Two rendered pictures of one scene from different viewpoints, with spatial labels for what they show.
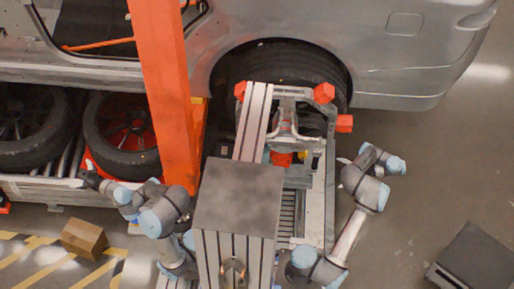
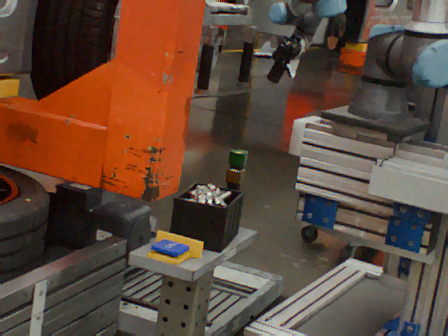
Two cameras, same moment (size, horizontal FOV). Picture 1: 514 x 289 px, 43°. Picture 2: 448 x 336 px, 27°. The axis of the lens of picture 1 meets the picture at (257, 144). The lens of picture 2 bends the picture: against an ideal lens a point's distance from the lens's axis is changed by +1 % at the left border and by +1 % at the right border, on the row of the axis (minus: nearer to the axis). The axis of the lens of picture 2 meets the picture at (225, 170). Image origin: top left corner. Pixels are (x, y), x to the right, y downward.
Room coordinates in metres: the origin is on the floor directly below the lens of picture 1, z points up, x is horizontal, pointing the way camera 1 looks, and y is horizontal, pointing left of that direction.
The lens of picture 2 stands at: (0.80, 2.60, 1.14)
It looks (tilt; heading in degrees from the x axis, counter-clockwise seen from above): 13 degrees down; 288
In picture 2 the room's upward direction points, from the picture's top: 9 degrees clockwise
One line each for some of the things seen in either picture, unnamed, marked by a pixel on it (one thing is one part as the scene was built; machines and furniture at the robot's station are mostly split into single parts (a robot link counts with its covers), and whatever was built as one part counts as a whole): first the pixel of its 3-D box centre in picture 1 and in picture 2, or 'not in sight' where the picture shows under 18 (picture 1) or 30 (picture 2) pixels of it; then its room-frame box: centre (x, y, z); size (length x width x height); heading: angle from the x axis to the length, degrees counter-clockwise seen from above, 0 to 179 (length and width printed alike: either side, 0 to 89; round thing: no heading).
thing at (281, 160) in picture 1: (282, 149); not in sight; (2.02, -0.15, 0.48); 0.16 x 0.12 x 0.17; 178
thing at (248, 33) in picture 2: (317, 147); (242, 31); (1.77, -0.31, 0.93); 0.09 x 0.05 x 0.05; 178
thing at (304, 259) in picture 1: (304, 260); not in sight; (1.12, -0.23, 0.98); 0.13 x 0.12 x 0.14; 59
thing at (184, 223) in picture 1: (173, 217); (207, 213); (1.53, 0.45, 0.51); 0.20 x 0.14 x 0.13; 97
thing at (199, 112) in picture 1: (189, 117); (37, 101); (2.08, 0.40, 0.69); 0.52 x 0.17 x 0.35; 178
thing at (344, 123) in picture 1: (343, 123); not in sight; (1.97, -0.46, 0.85); 0.09 x 0.08 x 0.07; 88
